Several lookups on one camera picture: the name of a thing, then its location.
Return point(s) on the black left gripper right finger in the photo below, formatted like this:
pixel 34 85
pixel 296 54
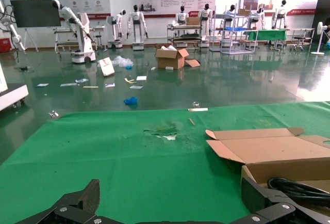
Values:
pixel 254 195

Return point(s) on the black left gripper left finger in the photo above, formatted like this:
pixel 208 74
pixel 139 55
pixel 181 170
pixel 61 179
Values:
pixel 87 195

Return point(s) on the white industrial robot arm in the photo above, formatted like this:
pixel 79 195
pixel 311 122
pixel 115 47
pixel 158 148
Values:
pixel 13 33

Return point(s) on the brown cardboard box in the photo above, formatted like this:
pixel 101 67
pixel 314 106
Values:
pixel 270 149

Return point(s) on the large open cardboard box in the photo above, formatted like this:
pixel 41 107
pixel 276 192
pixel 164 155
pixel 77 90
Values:
pixel 167 60

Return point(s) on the red box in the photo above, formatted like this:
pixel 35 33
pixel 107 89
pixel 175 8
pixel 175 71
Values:
pixel 5 46

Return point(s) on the small cardboard box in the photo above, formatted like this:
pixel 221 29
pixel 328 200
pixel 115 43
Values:
pixel 192 21
pixel 243 12

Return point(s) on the green table cloth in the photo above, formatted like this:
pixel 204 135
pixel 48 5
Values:
pixel 116 162

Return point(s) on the silver binder clip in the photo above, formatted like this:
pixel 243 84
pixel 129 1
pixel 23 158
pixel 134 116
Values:
pixel 196 104
pixel 53 114

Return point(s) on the small wooden stick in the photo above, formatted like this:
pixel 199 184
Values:
pixel 192 121

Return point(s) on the white flat strip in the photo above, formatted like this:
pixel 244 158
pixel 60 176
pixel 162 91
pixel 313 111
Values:
pixel 198 109

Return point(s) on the blue glove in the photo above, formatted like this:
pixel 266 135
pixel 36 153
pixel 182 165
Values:
pixel 131 101

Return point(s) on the long yellow strip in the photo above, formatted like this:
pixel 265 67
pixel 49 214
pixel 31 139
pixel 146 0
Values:
pixel 90 87

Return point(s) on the blue white packet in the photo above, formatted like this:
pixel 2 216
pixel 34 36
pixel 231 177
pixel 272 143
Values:
pixel 42 85
pixel 110 85
pixel 136 87
pixel 81 80
pixel 68 85

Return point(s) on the curved yellow strip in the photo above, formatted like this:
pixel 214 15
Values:
pixel 130 80

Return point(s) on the white wheeled cart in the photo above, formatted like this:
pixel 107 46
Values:
pixel 13 95

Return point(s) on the white paper sheet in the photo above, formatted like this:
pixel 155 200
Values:
pixel 141 78

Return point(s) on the white carton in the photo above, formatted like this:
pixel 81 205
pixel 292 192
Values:
pixel 106 66

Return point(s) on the small blue item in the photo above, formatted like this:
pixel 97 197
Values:
pixel 128 67

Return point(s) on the clear plastic bag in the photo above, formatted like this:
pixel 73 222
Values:
pixel 122 61

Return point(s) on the black floor object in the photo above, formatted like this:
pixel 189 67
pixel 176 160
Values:
pixel 25 68

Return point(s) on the flat cardboard piece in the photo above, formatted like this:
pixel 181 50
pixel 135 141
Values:
pixel 192 63

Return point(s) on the metal shelf rack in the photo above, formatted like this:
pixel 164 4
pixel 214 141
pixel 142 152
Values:
pixel 254 40

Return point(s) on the bending white humanoid robot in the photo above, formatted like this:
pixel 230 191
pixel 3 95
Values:
pixel 83 35

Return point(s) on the green covered table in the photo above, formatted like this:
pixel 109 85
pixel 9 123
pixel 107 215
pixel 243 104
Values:
pixel 268 35

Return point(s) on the black stool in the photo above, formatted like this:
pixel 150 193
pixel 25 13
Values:
pixel 298 38

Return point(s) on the blue plastic tray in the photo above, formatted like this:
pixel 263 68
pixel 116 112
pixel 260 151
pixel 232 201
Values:
pixel 234 29

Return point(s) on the white work table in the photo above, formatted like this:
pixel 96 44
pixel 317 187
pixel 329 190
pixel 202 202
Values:
pixel 301 29

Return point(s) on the white standing fan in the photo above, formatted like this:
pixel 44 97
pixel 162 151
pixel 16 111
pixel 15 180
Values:
pixel 320 28

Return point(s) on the metal trolley cart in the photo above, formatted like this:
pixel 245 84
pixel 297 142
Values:
pixel 184 28

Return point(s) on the black screen on stand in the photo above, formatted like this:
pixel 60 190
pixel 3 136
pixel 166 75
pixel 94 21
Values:
pixel 34 13

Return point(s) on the black panel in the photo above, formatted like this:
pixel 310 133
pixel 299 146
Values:
pixel 322 9

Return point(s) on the metal frame table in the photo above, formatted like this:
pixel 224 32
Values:
pixel 62 43

